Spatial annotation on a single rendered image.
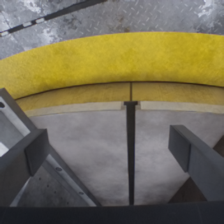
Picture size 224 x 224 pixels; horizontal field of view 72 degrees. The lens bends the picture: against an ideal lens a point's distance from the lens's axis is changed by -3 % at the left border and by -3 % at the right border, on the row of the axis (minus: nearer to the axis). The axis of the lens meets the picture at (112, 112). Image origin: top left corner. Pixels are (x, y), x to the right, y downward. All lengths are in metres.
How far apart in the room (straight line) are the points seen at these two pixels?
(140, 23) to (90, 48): 0.29
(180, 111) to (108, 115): 0.32
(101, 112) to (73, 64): 0.38
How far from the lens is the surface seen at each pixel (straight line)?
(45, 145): 0.17
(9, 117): 0.90
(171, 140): 0.16
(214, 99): 0.98
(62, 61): 1.02
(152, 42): 0.91
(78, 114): 0.78
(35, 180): 0.90
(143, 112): 0.73
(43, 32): 1.00
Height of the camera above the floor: 0.87
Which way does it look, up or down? 50 degrees down
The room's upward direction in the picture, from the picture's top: 171 degrees counter-clockwise
